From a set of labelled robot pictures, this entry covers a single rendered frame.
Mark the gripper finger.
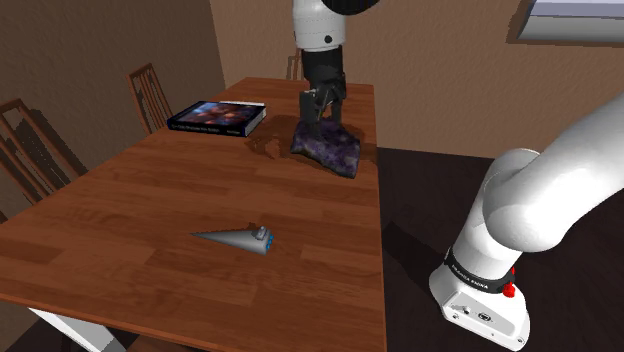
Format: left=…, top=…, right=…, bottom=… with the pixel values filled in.
left=298, top=88, right=324, bottom=126
left=327, top=90, right=345, bottom=125

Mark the brown wooden chair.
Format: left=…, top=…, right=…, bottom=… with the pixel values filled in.
left=126, top=62, right=175, bottom=136
left=0, top=98, right=90, bottom=207
left=285, top=47, right=306, bottom=82

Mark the dark blue hardcover book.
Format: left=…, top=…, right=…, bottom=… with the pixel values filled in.
left=166, top=100, right=268, bottom=138

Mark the brown wooden dining table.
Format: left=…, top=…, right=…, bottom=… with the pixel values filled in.
left=0, top=76, right=389, bottom=352

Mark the grey toy spaceship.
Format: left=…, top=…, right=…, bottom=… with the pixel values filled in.
left=189, top=225, right=275, bottom=256

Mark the white framed window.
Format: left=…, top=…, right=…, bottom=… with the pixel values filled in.
left=515, top=0, right=624, bottom=46

